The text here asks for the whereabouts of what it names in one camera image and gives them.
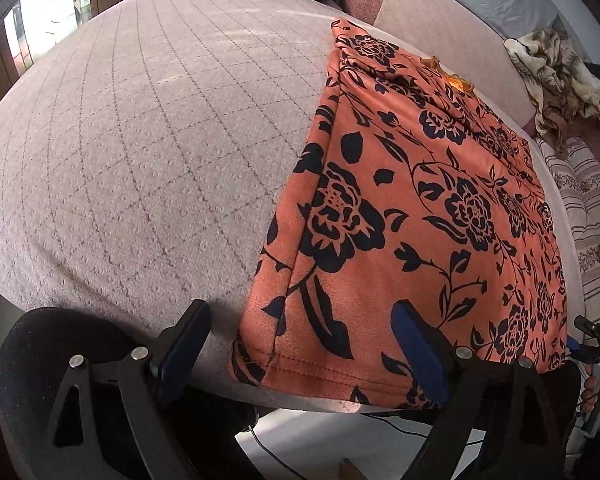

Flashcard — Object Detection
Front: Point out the grey quilted bed mattress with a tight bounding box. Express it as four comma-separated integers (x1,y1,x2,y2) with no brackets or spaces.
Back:
0,0,588,411

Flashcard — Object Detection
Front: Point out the beige patterned blanket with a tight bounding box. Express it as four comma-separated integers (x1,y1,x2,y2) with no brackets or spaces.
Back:
504,27,600,156

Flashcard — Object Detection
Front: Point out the pink beige bed cushion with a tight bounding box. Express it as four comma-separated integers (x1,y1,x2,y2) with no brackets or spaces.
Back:
340,0,533,133

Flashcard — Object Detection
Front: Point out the orange black floral garment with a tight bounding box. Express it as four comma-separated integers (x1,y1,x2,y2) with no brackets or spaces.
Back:
226,17,570,408

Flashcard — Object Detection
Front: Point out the person's right hand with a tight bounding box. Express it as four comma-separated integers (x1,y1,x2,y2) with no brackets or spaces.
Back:
577,362,600,433

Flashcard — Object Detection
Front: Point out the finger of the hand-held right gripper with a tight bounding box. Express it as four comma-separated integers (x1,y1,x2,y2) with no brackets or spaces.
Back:
574,315,600,338

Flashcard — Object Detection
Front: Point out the wooden wardrobe with mirror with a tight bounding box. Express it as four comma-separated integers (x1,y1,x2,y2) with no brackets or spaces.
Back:
0,0,131,111

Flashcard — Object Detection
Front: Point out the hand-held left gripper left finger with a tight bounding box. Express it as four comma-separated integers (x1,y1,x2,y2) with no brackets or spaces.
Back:
45,299,213,480

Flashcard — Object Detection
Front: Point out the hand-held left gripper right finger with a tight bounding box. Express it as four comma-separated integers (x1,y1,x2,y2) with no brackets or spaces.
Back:
390,299,566,480

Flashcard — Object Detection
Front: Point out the striped floral cloth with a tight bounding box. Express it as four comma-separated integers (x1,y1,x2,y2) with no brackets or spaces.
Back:
535,135,600,281

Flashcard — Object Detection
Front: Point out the black cable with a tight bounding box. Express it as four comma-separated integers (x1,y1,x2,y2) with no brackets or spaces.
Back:
360,410,486,446
247,422,311,480

